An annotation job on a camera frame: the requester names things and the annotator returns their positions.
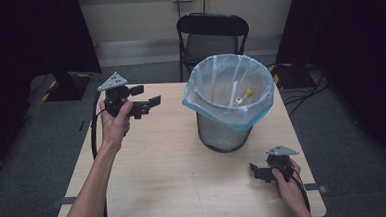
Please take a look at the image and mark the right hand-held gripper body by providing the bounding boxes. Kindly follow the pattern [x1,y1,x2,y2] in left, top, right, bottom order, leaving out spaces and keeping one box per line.
[264,144,301,185]

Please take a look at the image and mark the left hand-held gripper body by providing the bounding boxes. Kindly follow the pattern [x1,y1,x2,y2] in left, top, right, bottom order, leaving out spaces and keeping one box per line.
[96,69,144,123]

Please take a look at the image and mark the black mesh trash bin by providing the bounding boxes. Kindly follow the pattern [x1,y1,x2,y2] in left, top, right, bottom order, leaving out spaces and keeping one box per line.
[195,109,255,155]

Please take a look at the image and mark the translucent blue bin liner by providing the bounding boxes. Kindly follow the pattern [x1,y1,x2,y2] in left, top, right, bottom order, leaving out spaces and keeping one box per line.
[178,51,277,135]

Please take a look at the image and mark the clear bottle with yellow cap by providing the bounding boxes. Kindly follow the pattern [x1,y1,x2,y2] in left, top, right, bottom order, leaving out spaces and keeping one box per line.
[231,86,256,107]

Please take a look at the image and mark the person's right hand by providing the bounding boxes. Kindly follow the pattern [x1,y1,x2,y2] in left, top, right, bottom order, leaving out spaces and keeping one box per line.
[270,158,307,213]

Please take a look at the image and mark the person's left hand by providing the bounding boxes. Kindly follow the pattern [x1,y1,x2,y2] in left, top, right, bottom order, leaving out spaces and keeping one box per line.
[97,99,137,153]

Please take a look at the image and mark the stand base with hazard tape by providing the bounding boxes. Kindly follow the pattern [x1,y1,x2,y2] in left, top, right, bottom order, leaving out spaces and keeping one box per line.
[39,70,93,103]
[267,61,310,91]

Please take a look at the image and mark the black folding chair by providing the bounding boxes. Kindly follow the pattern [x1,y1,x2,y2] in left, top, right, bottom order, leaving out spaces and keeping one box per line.
[175,9,253,83]

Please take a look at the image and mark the black curtain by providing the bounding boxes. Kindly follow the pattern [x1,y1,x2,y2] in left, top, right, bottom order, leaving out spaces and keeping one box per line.
[0,0,107,182]
[272,0,386,182]

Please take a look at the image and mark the right hand-held gripper cable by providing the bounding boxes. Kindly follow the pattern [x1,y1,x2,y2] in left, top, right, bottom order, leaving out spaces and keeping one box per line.
[283,165,312,216]

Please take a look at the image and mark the hand-held gripper cable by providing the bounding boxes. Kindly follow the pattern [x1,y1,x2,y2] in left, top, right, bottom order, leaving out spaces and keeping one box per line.
[283,165,312,216]
[88,89,114,217]

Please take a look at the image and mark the grey table edge bracket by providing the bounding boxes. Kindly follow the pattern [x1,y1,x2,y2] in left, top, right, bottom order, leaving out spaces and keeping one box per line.
[50,196,71,210]
[303,181,330,196]

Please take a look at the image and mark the left hand-held gripper cable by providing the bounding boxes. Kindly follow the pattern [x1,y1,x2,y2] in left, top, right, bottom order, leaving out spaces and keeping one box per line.
[88,89,114,217]

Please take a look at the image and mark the black floor cables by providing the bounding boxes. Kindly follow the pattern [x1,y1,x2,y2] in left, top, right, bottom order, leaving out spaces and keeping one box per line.
[279,64,334,118]

